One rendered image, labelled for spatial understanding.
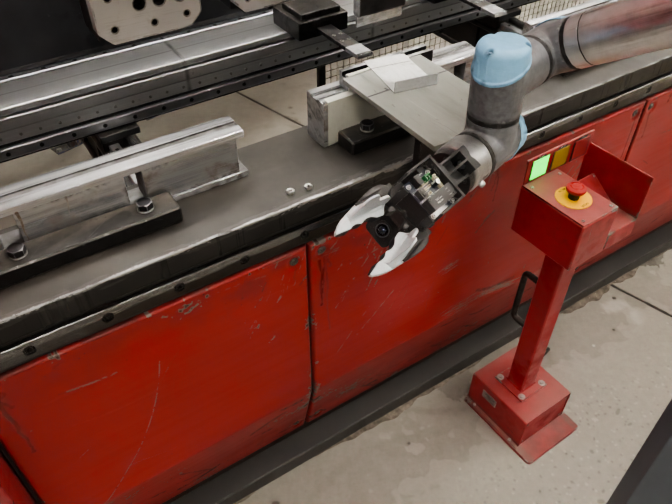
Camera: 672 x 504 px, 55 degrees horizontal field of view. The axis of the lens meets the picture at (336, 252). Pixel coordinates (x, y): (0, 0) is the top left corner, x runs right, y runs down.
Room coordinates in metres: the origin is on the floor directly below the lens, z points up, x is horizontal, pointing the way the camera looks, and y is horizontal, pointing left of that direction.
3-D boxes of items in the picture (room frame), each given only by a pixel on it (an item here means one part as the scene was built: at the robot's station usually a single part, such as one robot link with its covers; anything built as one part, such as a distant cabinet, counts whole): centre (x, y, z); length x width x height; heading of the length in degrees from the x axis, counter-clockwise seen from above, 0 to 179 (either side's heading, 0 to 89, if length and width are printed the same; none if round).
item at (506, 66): (0.82, -0.24, 1.14); 0.11 x 0.08 x 0.11; 136
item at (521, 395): (1.03, -0.50, 0.13); 0.10 x 0.10 x 0.01; 35
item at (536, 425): (1.01, -0.52, 0.06); 0.25 x 0.20 x 0.12; 35
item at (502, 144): (0.80, -0.23, 1.04); 0.11 x 0.08 x 0.09; 140
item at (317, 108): (1.16, -0.12, 0.92); 0.39 x 0.06 x 0.10; 123
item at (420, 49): (1.14, -0.10, 0.98); 0.20 x 0.03 x 0.03; 123
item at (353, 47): (1.27, 0.01, 1.01); 0.26 x 0.12 x 0.05; 33
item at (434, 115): (1.01, -0.16, 1.00); 0.26 x 0.18 x 0.01; 33
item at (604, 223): (1.03, -0.50, 0.75); 0.20 x 0.16 x 0.18; 125
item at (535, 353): (1.03, -0.50, 0.39); 0.05 x 0.05 x 0.54; 35
